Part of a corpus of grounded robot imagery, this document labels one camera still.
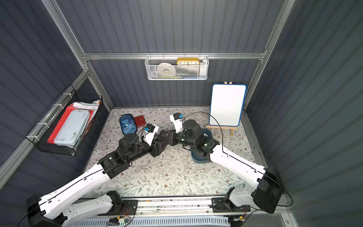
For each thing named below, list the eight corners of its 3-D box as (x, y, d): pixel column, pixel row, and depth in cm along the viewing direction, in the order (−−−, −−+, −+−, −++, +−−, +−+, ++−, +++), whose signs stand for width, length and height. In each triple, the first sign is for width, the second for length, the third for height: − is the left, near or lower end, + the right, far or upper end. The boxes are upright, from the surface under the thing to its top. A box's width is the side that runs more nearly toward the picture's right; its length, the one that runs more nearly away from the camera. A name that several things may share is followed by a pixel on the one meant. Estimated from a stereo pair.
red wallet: (136, 127, 110) (135, 125, 108) (134, 119, 115) (134, 117, 114) (146, 124, 112) (145, 123, 110) (144, 116, 117) (143, 114, 115)
